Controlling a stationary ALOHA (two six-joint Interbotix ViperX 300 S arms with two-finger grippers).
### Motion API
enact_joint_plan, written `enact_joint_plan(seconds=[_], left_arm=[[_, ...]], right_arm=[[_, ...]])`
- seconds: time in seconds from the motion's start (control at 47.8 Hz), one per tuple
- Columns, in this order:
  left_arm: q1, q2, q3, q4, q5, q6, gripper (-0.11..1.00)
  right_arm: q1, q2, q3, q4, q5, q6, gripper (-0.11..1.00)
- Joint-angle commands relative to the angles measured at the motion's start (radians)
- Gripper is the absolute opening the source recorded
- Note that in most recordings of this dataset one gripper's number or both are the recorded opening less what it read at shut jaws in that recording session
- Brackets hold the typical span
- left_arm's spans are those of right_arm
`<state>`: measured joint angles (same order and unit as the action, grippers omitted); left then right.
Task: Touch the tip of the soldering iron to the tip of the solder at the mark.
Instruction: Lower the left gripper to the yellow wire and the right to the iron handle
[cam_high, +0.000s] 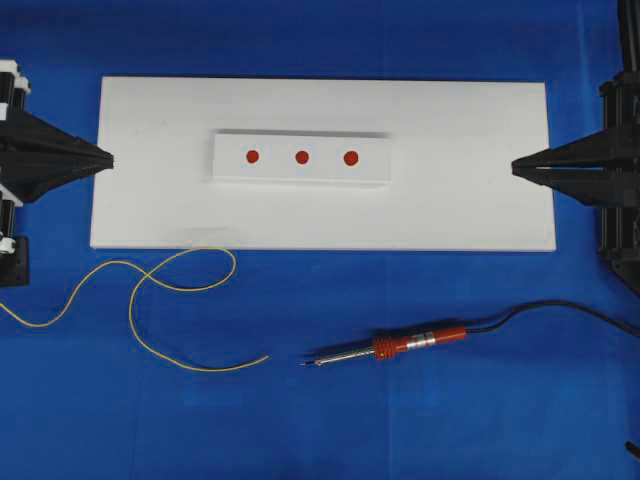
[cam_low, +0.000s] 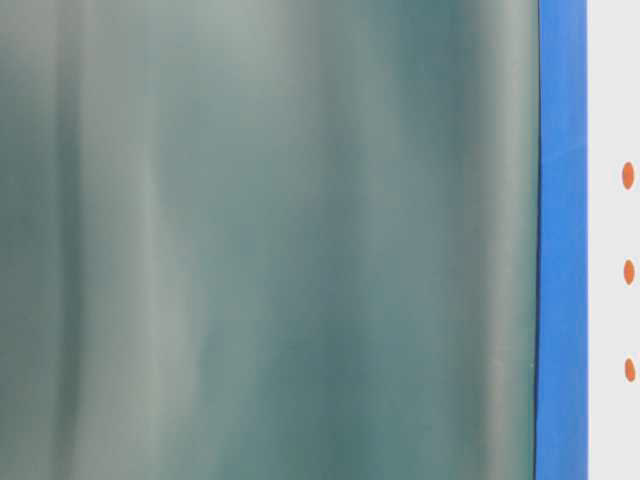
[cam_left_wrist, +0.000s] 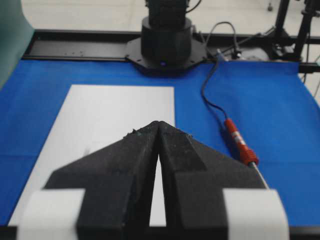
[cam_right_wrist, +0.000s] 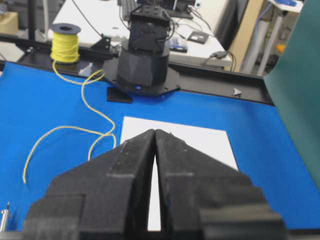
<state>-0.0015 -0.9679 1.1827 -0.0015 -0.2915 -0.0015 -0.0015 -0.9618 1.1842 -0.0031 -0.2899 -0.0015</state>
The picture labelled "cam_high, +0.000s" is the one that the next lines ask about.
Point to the large white foam board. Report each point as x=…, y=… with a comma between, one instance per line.
x=451, y=188

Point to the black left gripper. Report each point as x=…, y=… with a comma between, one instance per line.
x=29, y=134

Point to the red handled soldering iron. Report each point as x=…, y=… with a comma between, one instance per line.
x=387, y=347

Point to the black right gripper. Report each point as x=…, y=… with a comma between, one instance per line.
x=620, y=215

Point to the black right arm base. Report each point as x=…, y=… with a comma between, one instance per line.
x=628, y=21

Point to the blue table cloth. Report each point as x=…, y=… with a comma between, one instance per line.
x=137, y=382

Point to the small raised white plate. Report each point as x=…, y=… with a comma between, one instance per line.
x=301, y=159

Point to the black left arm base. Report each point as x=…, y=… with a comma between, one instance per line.
x=15, y=268

